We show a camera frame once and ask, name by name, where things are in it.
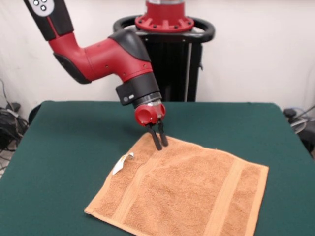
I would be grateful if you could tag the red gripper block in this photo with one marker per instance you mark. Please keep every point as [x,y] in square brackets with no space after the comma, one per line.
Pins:
[147,115]

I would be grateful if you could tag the tan terry towel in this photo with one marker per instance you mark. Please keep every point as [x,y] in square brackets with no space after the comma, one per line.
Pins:
[184,186]

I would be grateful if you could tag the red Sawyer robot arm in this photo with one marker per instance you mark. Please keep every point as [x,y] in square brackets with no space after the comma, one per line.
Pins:
[105,59]

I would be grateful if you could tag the dark green table cloth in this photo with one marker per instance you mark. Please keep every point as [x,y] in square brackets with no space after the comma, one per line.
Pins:
[61,147]

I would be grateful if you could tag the grey wheeled stand base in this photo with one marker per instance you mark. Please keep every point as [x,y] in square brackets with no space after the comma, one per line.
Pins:
[299,127]

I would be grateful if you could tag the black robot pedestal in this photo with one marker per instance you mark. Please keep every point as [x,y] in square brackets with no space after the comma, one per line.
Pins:
[177,61]

